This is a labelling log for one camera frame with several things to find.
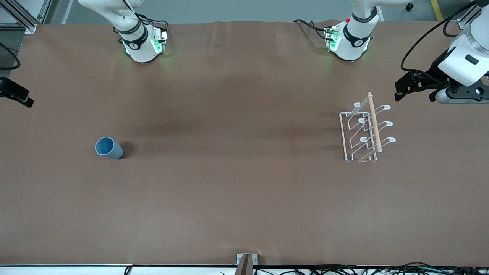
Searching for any black hanging cable loop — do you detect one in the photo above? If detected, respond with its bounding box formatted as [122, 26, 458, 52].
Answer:
[0, 42, 21, 71]

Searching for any brown table cover sheet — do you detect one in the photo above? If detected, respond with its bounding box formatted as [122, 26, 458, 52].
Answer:
[0, 21, 489, 266]

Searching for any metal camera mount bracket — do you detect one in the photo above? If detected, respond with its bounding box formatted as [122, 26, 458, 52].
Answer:
[236, 253, 259, 275]

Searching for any black arm base cable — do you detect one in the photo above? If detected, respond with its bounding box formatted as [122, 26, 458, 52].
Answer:
[293, 19, 334, 41]
[134, 13, 169, 32]

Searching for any black left arm wrist cable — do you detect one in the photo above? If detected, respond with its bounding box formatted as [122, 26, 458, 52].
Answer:
[400, 1, 478, 83]

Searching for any white wire cup holder rack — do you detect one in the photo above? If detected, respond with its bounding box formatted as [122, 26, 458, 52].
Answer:
[339, 92, 397, 164]

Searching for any aluminium frame post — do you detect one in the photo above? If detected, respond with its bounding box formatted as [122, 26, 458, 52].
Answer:
[0, 0, 52, 34]
[457, 3, 483, 30]

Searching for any black right arm base cable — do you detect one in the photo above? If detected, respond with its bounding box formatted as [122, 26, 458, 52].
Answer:
[134, 13, 169, 32]

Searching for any black left arm base cable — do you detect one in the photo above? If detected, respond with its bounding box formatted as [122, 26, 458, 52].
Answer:
[293, 19, 334, 41]

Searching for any black cable bundle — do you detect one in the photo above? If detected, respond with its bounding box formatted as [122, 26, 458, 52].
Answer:
[254, 262, 489, 275]

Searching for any blue plastic cup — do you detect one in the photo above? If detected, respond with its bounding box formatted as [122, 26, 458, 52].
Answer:
[95, 137, 124, 160]

